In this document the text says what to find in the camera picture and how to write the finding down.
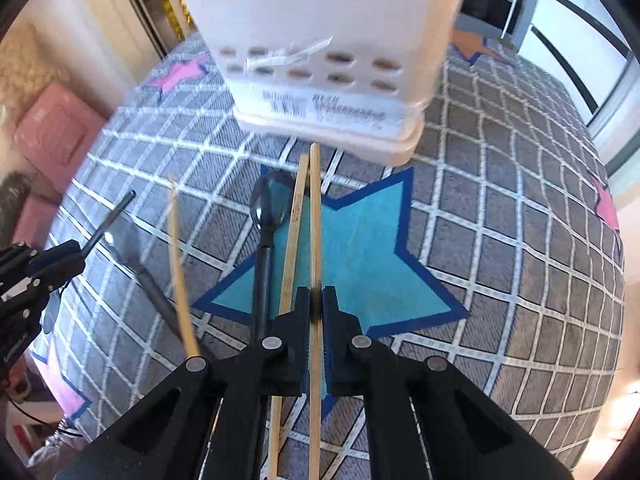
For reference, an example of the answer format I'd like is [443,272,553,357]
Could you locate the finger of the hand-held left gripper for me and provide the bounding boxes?
[30,240,83,268]
[30,262,83,291]

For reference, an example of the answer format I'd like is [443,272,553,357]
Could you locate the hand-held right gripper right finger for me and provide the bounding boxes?
[323,286,571,480]

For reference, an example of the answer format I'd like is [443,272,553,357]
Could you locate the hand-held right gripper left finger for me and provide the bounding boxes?
[65,287,312,480]

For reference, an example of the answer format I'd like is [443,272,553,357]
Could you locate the dark translucent plastic spoon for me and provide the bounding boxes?
[250,170,296,346]
[80,190,137,257]

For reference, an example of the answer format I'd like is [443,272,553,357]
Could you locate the bamboo chopstick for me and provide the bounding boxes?
[167,172,201,358]
[307,142,323,480]
[267,154,311,480]

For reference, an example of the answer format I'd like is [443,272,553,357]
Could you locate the white plastic utensil holder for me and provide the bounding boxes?
[182,0,468,166]

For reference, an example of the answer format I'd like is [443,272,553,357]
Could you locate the pink plastic stool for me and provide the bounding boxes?
[12,195,61,251]
[15,82,108,181]

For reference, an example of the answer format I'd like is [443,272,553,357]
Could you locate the grey checkered star tablecloth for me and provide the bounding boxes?
[30,30,626,480]

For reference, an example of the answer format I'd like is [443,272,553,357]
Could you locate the bag of beige puffed snacks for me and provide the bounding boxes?
[0,35,66,126]

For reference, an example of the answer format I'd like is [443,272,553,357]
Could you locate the white refrigerator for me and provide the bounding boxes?
[515,0,638,121]

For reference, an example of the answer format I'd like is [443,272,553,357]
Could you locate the cream sliding door frame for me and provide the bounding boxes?
[65,0,168,63]

